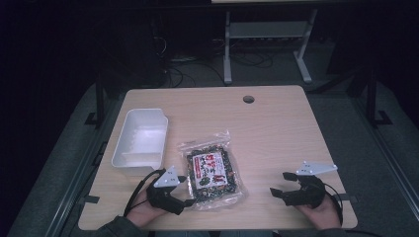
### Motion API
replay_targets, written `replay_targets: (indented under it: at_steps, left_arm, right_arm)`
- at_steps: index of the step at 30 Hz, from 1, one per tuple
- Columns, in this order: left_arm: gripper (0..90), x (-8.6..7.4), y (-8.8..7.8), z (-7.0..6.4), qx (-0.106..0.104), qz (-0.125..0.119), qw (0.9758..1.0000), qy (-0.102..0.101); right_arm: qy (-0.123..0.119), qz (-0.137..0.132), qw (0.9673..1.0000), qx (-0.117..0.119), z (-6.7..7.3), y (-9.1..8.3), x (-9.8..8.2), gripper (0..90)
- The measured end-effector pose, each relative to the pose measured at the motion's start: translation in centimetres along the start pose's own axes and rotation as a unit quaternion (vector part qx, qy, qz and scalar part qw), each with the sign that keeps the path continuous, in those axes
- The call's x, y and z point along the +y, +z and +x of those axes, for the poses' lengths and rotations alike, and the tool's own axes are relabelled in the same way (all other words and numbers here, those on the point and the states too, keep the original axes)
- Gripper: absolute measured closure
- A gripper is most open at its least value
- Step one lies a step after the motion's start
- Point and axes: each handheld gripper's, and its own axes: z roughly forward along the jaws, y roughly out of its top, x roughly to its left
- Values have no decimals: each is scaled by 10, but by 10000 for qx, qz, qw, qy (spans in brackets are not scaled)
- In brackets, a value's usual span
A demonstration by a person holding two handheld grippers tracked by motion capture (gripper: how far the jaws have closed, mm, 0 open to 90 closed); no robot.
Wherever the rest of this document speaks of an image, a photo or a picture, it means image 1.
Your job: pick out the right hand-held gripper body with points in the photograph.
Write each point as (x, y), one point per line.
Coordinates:
(306, 192)

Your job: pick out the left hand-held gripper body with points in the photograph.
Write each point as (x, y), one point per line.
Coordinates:
(163, 197)

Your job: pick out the clear bag of dark snacks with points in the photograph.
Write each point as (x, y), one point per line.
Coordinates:
(210, 174)

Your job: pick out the white plastic bin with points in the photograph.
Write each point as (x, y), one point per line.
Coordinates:
(141, 141)

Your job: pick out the person's left hand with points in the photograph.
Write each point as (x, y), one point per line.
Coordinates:
(141, 213)

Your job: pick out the person's right hand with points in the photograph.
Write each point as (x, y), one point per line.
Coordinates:
(324, 215)

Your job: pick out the black table edge clip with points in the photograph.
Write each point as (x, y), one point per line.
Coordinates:
(89, 199)
(348, 197)

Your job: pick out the black metal stand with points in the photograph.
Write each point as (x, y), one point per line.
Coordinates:
(372, 98)
(100, 102)

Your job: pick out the white metal desk frame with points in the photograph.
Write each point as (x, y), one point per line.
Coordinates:
(270, 30)

